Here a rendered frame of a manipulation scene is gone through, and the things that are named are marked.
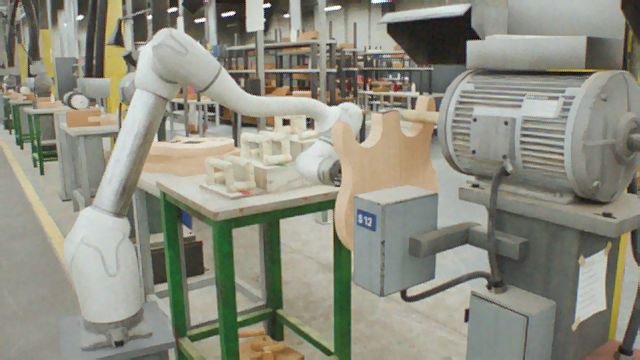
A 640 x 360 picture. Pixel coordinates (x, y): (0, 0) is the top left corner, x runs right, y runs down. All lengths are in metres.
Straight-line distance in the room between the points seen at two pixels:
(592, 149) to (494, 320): 0.38
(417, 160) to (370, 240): 0.46
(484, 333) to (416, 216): 0.27
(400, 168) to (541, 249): 0.49
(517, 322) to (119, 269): 0.94
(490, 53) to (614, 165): 0.34
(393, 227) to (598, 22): 0.60
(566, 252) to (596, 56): 0.37
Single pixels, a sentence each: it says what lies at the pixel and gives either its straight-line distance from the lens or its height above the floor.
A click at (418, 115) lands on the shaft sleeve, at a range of 1.41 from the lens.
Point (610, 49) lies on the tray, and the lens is 1.14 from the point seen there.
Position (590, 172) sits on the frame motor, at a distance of 1.03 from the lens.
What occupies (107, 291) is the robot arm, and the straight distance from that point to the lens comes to 1.42.
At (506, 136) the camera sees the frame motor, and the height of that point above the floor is 1.25.
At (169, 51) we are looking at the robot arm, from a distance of 1.45.
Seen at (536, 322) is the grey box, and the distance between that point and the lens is 1.09.
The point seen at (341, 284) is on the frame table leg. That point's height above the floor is 0.55.
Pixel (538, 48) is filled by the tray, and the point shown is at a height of 1.42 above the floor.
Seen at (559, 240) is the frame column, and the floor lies 1.06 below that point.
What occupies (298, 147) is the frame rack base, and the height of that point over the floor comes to 1.08.
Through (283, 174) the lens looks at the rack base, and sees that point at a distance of 1.97.
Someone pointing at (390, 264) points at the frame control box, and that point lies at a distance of 1.08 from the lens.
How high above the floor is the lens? 1.38
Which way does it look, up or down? 11 degrees down
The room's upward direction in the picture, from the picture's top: 1 degrees counter-clockwise
